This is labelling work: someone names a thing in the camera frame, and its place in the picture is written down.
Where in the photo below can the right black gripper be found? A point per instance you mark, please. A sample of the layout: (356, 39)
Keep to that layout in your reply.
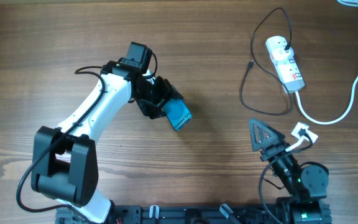
(270, 145)

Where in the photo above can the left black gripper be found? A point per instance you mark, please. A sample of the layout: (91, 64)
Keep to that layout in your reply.
(166, 91)

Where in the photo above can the Galaxy smartphone teal screen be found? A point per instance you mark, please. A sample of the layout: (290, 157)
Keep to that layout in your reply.
(177, 113)

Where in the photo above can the white power strip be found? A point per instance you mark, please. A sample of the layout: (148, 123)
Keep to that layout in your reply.
(288, 71)

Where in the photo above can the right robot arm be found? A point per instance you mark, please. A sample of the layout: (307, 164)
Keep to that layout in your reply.
(306, 183)

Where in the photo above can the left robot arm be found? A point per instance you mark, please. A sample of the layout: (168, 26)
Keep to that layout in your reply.
(65, 166)

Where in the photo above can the white USB charger plug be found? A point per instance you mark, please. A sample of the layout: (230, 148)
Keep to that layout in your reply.
(279, 55)

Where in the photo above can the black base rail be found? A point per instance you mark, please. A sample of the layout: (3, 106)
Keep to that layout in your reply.
(135, 214)

